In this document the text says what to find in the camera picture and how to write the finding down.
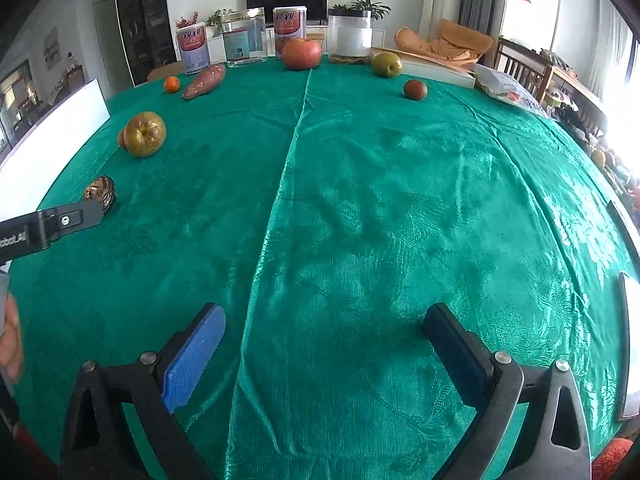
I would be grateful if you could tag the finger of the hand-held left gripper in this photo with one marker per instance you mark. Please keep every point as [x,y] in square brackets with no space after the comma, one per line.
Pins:
[75,217]

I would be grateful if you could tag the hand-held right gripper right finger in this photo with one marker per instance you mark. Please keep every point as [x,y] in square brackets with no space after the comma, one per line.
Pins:
[457,355]

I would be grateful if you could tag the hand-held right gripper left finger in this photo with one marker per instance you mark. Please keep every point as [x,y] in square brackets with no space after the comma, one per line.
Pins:
[197,355]

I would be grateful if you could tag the brown walnut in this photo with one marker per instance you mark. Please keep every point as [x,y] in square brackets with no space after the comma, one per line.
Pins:
[99,191]

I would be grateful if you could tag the person's left hand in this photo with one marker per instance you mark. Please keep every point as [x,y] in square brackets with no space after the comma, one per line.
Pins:
[11,345]

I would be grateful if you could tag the white foam board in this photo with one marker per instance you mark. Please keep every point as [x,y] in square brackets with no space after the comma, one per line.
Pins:
[50,135]

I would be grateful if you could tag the small orange tangerine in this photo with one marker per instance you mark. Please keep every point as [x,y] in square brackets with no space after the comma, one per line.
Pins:
[121,138]
[172,84]

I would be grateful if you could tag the yellow-brown apple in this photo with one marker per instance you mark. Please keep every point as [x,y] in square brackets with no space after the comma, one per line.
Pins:
[145,133]

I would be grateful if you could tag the thin white panel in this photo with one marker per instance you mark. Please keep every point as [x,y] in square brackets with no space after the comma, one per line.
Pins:
[627,350]

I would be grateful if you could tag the green satin tablecloth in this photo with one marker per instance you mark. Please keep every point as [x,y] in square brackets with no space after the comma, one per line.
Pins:
[350,220]

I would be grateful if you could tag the cardboard box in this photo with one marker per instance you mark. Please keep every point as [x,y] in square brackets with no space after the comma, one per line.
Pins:
[167,70]

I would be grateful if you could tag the reddish sweet potato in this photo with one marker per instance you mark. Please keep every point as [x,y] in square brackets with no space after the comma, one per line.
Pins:
[204,81]

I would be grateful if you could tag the orange label tin can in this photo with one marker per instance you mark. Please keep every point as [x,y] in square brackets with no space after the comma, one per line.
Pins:
[289,27]
[192,49]

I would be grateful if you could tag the dark display cabinet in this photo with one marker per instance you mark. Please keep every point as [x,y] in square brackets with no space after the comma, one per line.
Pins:
[142,17]

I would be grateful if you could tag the red flower plant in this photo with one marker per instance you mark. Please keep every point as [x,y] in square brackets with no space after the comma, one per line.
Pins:
[187,21]

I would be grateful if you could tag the clear jar gold lid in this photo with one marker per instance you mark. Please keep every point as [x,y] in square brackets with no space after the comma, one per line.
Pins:
[243,36]

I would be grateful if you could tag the small dark red fruit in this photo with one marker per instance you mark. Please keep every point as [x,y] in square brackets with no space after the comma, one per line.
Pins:
[415,89]

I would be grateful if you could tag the white plastic bag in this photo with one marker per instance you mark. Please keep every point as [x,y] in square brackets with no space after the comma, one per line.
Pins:
[510,90]

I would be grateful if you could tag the red apple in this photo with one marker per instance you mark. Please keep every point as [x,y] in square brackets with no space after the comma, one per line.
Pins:
[301,53]

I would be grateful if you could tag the flat white box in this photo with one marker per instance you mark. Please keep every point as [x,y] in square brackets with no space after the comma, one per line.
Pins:
[440,72]

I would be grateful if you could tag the wooden chair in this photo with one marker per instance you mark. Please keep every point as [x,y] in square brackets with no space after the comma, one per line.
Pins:
[520,67]

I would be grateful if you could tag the green apple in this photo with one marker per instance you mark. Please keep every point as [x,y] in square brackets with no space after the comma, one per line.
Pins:
[386,65]

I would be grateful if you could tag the black television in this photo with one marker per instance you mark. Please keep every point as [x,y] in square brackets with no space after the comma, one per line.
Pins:
[286,2]

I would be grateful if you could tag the white television cabinet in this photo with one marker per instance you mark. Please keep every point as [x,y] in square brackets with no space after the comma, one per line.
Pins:
[315,35]

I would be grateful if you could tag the orange cushion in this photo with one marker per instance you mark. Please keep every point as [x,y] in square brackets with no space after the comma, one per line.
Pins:
[440,40]

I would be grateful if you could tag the clear jar black lid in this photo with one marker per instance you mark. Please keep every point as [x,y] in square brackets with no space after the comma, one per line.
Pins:
[350,34]

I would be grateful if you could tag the leafy green potted plant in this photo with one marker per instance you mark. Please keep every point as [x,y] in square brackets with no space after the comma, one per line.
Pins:
[367,6]

